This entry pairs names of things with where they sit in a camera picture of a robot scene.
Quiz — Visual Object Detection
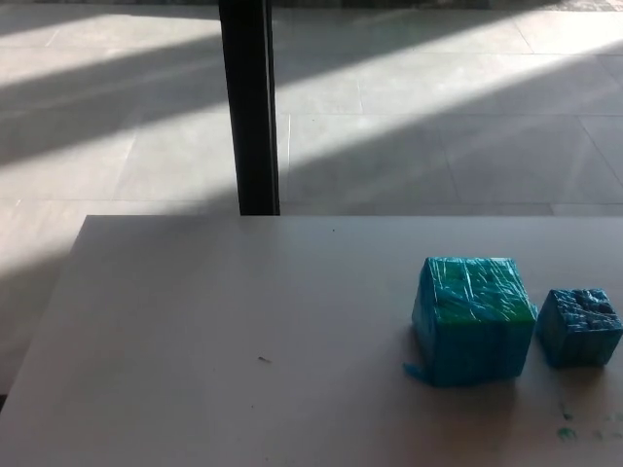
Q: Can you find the small blue cube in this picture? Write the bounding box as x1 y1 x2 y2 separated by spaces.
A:
534 286 623 369

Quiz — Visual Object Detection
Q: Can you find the large blue wrapped cube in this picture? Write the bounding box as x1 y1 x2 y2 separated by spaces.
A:
400 255 538 389

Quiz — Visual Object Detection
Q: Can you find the black vertical window frame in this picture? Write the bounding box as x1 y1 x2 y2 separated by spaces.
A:
218 0 281 217

